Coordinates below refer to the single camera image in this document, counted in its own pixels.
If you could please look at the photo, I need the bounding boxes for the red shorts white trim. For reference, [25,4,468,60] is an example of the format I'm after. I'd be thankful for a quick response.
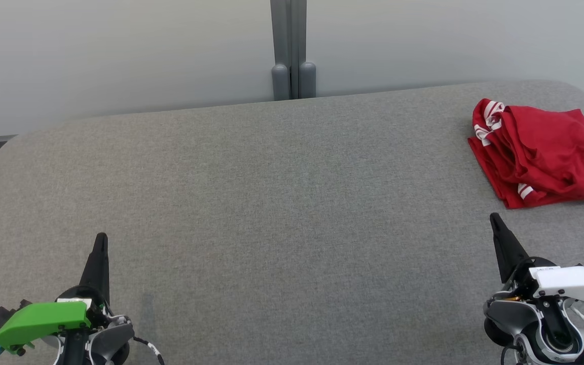
[499,104,584,196]

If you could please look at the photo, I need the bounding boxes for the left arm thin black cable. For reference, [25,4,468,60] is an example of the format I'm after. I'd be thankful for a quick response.
[132,335,166,365]

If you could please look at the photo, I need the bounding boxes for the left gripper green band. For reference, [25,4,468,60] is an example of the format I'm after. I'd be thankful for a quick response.
[0,232,111,354]

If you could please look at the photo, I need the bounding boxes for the grey fabric sofa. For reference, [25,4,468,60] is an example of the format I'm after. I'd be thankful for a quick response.
[0,79,584,365]

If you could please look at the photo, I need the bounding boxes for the red basketball jersey white sleeves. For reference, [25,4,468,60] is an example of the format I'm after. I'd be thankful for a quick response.
[468,98,584,210]

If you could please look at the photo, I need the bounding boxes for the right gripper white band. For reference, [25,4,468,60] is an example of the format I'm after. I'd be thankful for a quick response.
[489,212,584,305]

